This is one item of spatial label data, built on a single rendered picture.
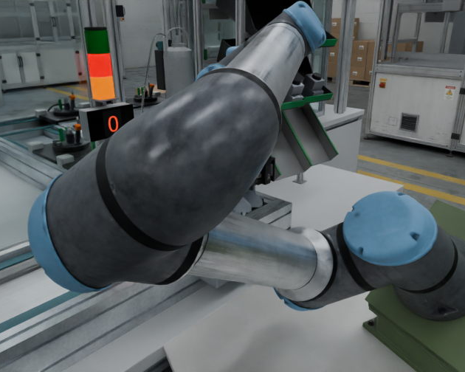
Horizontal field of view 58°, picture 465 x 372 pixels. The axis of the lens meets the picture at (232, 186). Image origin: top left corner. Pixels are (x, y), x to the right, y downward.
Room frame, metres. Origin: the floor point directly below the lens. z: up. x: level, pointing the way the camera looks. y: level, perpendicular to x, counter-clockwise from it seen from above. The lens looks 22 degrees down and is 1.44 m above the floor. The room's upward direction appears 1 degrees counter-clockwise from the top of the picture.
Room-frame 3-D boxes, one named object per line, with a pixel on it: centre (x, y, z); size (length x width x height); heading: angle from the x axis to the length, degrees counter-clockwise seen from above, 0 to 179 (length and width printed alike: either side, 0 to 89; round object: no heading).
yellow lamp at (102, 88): (1.00, 0.30, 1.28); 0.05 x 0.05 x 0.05
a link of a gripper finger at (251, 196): (0.84, -0.04, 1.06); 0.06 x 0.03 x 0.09; 46
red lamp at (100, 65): (1.00, 0.30, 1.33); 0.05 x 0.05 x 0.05
